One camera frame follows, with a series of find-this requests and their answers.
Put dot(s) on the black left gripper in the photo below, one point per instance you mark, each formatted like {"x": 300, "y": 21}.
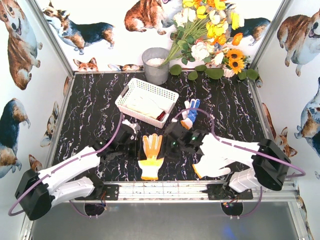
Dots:
{"x": 135, "y": 149}

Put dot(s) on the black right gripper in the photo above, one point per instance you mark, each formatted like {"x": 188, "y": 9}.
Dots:
{"x": 166, "y": 142}

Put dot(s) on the cream knit glove red cuff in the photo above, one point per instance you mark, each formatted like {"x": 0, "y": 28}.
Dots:
{"x": 155, "y": 114}

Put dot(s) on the orange dotted work glove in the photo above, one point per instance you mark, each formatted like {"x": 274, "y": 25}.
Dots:
{"x": 151, "y": 164}

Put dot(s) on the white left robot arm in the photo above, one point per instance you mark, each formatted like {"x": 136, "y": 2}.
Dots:
{"x": 38, "y": 192}

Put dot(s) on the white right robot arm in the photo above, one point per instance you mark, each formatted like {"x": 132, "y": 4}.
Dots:
{"x": 247, "y": 164}

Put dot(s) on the white plastic storage basket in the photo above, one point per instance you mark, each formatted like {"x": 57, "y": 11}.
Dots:
{"x": 164, "y": 98}

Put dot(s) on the blue dotted work glove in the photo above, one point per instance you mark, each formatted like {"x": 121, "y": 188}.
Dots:
{"x": 189, "y": 116}

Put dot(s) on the white cotton glove orange cuff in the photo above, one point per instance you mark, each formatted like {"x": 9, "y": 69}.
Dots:
{"x": 212, "y": 167}

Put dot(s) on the grey metal bucket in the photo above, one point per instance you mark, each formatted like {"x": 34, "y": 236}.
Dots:
{"x": 155, "y": 68}

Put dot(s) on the artificial flower bouquet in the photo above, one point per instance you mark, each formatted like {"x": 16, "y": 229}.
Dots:
{"x": 209, "y": 31}

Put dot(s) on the aluminium front rail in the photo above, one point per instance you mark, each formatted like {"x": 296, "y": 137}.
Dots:
{"x": 190, "y": 191}

